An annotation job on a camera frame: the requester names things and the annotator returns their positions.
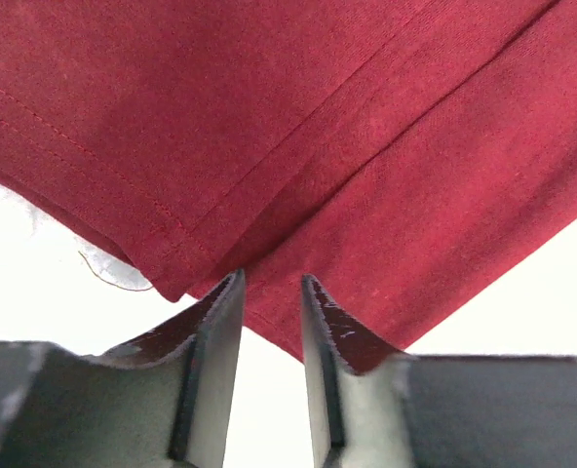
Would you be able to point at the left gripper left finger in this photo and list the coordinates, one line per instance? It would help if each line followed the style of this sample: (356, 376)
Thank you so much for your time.
(174, 386)

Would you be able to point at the dark red t shirt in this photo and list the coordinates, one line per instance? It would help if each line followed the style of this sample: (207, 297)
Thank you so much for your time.
(407, 153)

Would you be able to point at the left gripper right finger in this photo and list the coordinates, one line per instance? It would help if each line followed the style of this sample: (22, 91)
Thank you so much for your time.
(355, 414)

